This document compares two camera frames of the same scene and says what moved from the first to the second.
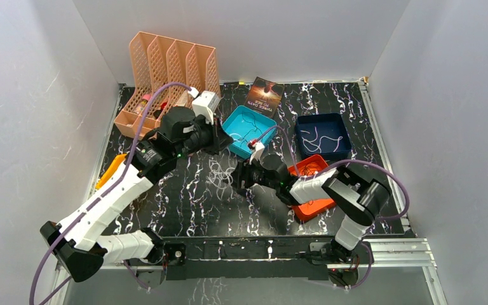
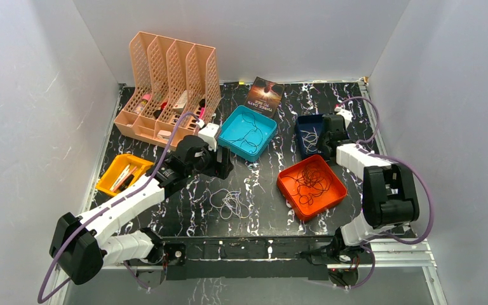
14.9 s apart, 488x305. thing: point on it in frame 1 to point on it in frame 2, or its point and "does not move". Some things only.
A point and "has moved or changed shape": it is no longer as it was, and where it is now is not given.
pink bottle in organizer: x=145 y=98 does not move
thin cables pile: x=220 y=179 has moved or changed shape
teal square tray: x=244 y=124 does not move
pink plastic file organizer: x=155 y=61 does not move
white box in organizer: x=182 y=100 does not move
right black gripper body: x=255 y=174 to x=324 y=140
